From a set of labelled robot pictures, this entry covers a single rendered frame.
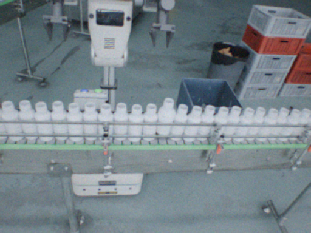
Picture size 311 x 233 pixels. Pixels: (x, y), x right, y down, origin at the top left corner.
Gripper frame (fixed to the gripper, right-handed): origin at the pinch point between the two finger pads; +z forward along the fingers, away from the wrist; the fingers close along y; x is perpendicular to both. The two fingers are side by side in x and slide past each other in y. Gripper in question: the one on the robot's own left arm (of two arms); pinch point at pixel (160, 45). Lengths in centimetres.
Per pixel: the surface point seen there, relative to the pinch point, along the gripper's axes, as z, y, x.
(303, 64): 10, 244, 144
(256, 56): 5, 162, 138
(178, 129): 33.1, 2.8, -22.0
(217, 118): 27.7, 18.7, -24.9
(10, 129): 33, -62, -15
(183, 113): 25.5, 3.4, -24.2
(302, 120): 28, 61, -30
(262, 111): 25, 40, -26
